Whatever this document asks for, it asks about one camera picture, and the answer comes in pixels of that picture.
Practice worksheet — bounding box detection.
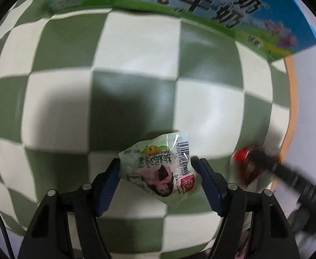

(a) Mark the green white checkered mat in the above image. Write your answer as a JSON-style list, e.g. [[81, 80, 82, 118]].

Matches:
[[0, 0, 296, 259]]

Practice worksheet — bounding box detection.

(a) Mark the pale green snack packet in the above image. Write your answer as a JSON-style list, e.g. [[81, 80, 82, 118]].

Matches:
[[118, 131, 202, 216]]

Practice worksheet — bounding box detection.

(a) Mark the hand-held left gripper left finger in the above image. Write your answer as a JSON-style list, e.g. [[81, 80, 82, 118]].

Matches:
[[18, 158, 121, 259]]

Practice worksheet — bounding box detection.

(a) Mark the blue green milk carton box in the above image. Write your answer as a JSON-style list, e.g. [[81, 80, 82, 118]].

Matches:
[[43, 0, 316, 61]]

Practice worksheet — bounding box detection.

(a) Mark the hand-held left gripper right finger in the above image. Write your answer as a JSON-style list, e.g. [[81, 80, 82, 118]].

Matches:
[[192, 156, 300, 259]]

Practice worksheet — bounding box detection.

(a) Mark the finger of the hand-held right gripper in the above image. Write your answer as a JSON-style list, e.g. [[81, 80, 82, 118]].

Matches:
[[248, 148, 316, 195]]

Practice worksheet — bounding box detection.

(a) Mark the small red snack packet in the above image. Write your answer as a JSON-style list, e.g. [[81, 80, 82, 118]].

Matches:
[[233, 145, 281, 188]]

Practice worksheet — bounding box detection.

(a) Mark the black cable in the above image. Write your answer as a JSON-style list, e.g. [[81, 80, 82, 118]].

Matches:
[[0, 191, 15, 259]]

